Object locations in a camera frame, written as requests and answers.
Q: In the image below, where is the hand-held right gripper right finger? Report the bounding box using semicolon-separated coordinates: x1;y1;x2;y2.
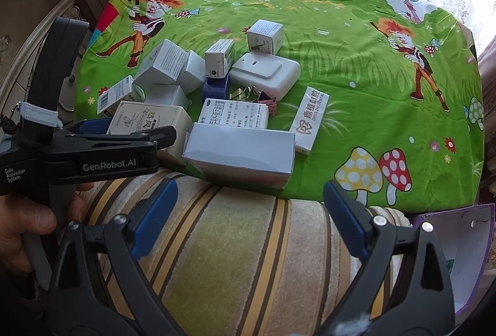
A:
310;180;463;336

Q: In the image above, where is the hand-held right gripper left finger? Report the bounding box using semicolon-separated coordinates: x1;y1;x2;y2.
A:
48;177;184;336

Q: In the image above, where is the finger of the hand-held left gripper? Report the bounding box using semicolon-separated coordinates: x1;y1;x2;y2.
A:
67;125;178;148
75;118;116;135

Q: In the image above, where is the beige printed cardboard box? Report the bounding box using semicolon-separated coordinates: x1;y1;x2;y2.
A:
106;101;193;167

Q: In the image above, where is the white box with barcode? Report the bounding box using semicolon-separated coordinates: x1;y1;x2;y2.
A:
97;75;146;115

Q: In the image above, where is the white box grey print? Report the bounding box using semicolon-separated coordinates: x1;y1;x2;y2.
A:
133;39;189;87

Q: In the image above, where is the dark blue box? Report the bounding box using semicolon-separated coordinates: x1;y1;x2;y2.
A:
201;77;230;105

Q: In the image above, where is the white medicine box blue logo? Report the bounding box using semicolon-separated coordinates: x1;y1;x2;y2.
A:
197;98;269;132

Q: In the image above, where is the large white cardboard box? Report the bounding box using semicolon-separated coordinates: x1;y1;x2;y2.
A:
182;123;296;190

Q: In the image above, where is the gold binder clip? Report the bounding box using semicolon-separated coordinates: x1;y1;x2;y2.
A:
228;85;253;101

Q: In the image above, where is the white box with printed label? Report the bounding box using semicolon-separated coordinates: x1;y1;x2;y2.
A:
205;39;236;79

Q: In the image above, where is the long white box orange print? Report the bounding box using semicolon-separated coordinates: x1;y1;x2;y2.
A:
289;86;331;155

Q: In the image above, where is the pink binder clip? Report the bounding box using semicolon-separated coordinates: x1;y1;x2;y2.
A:
251;89;277;114

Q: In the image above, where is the purple cardboard box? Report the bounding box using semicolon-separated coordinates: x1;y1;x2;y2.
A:
411;203;496;329

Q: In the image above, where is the white plastic holder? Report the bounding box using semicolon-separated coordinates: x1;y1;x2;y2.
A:
228;52;302;101

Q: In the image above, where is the white box saxophone print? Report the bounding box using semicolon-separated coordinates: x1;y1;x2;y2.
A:
247;20;284;54

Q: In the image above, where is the person's left hand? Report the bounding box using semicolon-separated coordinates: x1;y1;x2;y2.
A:
0;183;94;283

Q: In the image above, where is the beige striped cushion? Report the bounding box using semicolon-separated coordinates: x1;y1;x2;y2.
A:
83;165;412;336

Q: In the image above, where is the green cartoon printed blanket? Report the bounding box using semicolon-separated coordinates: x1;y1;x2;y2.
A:
73;0;483;205

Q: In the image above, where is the mauve patterned curtain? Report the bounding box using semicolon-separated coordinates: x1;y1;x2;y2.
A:
476;43;496;170

